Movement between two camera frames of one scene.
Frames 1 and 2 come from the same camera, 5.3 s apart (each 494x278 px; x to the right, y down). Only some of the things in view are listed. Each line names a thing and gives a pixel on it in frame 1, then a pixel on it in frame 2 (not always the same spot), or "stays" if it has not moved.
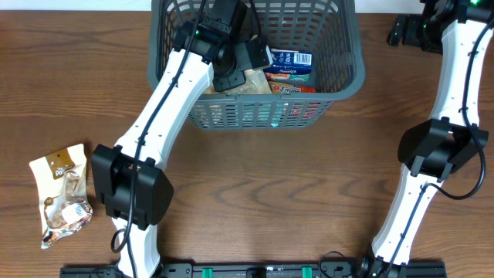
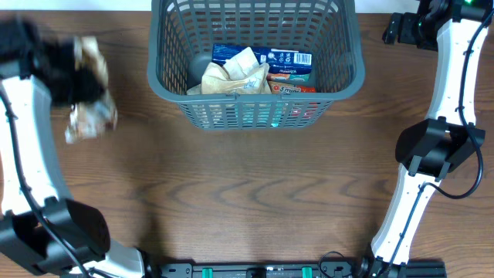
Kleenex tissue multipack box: x=290 y=62 stays
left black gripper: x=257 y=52 to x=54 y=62
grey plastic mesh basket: x=329 y=28 stays
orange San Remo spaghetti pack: x=305 y=108 to x=282 y=87
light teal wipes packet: x=261 y=114 stays
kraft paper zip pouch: x=256 y=83 stays
